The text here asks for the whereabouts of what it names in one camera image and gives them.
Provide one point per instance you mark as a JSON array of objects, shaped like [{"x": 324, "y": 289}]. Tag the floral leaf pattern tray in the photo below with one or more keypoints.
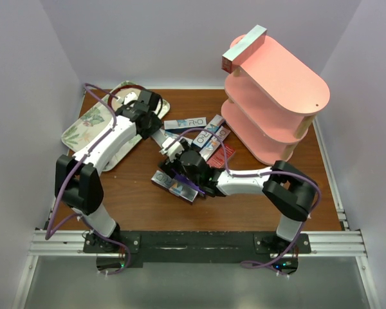
[{"x": 94, "y": 120}]

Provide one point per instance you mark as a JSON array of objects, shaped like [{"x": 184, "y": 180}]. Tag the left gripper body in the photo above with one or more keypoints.
[{"x": 154, "y": 123}]

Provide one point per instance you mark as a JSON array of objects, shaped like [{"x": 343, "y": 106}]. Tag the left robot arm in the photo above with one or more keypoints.
[{"x": 77, "y": 177}]

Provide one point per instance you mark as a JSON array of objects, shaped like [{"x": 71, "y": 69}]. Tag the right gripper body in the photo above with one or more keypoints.
[{"x": 167, "y": 167}]

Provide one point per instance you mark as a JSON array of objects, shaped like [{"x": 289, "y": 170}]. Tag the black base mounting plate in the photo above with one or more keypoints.
[{"x": 200, "y": 247}]

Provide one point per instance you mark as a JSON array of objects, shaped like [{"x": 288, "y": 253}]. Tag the pink three-tier shelf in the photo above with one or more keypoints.
[{"x": 273, "y": 97}]

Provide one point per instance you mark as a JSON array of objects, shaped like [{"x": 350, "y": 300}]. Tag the red 3D toothpaste box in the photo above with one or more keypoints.
[{"x": 243, "y": 49}]

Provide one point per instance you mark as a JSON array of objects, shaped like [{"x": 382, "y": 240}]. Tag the dark red toothpaste box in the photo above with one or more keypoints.
[{"x": 218, "y": 160}]

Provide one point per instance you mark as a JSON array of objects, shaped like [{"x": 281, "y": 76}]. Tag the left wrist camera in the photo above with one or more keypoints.
[{"x": 124, "y": 99}]

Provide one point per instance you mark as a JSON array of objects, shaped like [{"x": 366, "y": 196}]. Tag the silver r&o box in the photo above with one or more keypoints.
[
  {"x": 183, "y": 124},
  {"x": 213, "y": 144},
  {"x": 175, "y": 136},
  {"x": 165, "y": 182}
]

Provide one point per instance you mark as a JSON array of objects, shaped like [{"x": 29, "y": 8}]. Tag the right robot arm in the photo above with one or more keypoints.
[{"x": 293, "y": 193}]

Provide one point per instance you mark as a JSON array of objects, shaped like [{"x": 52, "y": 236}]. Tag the plain silver toothpaste box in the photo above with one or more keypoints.
[{"x": 162, "y": 139}]

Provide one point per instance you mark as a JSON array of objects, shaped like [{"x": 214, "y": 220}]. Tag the silver R&O box right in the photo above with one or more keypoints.
[{"x": 213, "y": 144}]

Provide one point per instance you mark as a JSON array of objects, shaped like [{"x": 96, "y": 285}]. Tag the red rimmed beige plate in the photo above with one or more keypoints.
[{"x": 111, "y": 102}]

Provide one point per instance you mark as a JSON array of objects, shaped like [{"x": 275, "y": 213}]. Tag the silver R&O box top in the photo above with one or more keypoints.
[{"x": 183, "y": 124}]

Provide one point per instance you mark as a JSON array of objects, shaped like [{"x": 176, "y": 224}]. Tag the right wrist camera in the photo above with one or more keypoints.
[{"x": 174, "y": 148}]

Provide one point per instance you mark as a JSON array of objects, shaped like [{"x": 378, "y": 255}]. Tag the silver R&O box diagonal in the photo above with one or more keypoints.
[{"x": 204, "y": 136}]

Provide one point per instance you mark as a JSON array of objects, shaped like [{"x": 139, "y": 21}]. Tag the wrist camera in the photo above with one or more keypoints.
[
  {"x": 174, "y": 148},
  {"x": 124, "y": 99}
]

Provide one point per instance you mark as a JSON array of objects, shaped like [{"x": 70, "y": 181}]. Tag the silver R&O box left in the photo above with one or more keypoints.
[{"x": 175, "y": 136}]

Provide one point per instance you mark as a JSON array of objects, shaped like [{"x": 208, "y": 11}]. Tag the silver R&O box front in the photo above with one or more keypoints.
[{"x": 165, "y": 182}]

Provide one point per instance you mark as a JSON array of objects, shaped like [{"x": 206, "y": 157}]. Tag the aluminium frame rail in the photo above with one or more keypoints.
[{"x": 183, "y": 269}]

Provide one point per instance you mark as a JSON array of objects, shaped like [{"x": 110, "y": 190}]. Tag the purple toothpaste box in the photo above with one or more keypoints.
[{"x": 189, "y": 184}]

